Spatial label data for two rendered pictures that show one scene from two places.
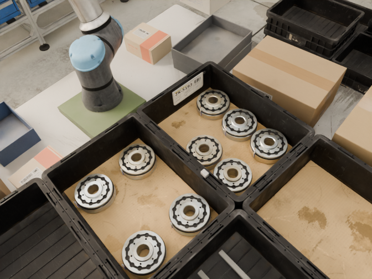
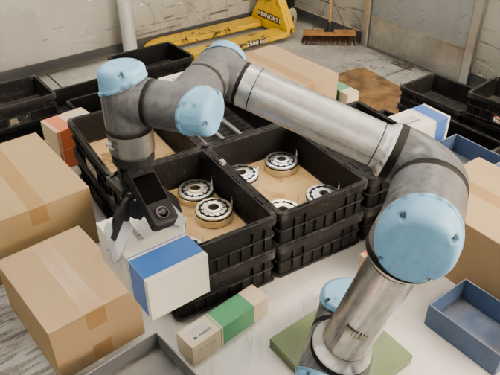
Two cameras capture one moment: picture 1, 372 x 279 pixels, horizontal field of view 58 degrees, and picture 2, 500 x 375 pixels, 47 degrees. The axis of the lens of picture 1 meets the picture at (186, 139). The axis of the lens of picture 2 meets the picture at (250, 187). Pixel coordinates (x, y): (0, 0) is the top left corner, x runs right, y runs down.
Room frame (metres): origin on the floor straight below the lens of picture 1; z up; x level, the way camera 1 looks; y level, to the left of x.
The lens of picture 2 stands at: (1.77, 0.18, 1.80)
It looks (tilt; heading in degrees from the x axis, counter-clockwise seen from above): 35 degrees down; 186
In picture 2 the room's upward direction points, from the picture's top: straight up
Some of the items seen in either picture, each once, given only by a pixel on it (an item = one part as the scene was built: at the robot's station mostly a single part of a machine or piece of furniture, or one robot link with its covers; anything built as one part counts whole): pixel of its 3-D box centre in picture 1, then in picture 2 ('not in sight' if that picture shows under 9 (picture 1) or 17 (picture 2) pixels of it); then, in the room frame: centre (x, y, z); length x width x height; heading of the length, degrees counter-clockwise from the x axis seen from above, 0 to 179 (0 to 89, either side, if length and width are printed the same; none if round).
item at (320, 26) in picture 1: (304, 47); not in sight; (1.49, -0.72, 0.37); 0.40 x 0.30 x 0.45; 42
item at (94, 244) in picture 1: (134, 191); (283, 167); (0.39, 0.14, 0.92); 0.40 x 0.30 x 0.02; 37
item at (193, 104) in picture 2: not in sight; (187, 103); (0.99, 0.00, 1.41); 0.11 x 0.11 x 0.08; 75
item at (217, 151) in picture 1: (203, 149); (213, 208); (0.53, -0.05, 0.86); 0.10 x 0.10 x 0.01
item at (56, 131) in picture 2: not in sight; (71, 129); (0.04, -0.64, 0.81); 0.16 x 0.12 x 0.07; 138
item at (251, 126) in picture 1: (239, 122); not in sight; (0.61, -0.16, 0.86); 0.10 x 0.10 x 0.01
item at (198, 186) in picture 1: (138, 200); (283, 181); (0.39, 0.14, 0.87); 0.40 x 0.30 x 0.11; 37
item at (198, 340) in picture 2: not in sight; (224, 322); (0.82, 0.02, 0.73); 0.24 x 0.06 x 0.06; 138
